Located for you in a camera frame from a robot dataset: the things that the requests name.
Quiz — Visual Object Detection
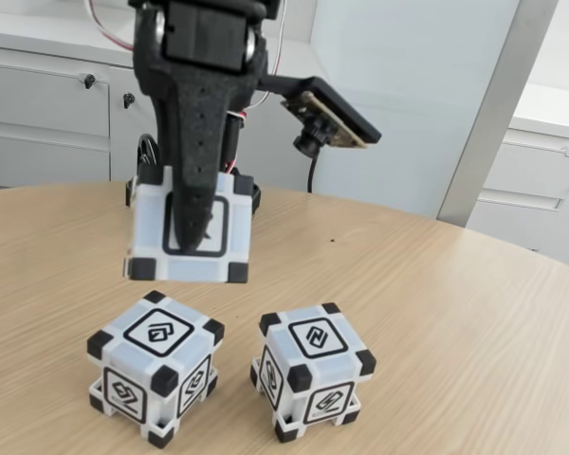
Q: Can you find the red white servo cable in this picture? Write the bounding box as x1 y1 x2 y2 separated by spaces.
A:
87 0 285 125

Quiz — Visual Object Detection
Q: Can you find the white cube zigzag symbol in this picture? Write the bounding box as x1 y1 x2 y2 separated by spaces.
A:
250 301 378 446

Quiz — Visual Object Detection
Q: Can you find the black camera module on bracket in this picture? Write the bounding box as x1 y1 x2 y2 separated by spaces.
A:
258 74 383 160

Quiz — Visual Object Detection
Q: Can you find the wide white drawer cabinet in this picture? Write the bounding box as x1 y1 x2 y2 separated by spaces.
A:
0 13 332 193

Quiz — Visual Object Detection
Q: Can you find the white cube stacked-squares symbol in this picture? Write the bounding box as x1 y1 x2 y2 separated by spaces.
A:
85 289 227 450

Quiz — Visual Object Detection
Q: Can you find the black camera cable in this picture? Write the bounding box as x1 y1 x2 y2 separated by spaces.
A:
306 154 321 193

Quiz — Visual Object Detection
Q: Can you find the white cube crossed-lines symbol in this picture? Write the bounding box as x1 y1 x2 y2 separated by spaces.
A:
122 165 256 285

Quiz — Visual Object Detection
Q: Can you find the narrow white drawer cabinet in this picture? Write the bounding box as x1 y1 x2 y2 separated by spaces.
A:
468 80 569 274

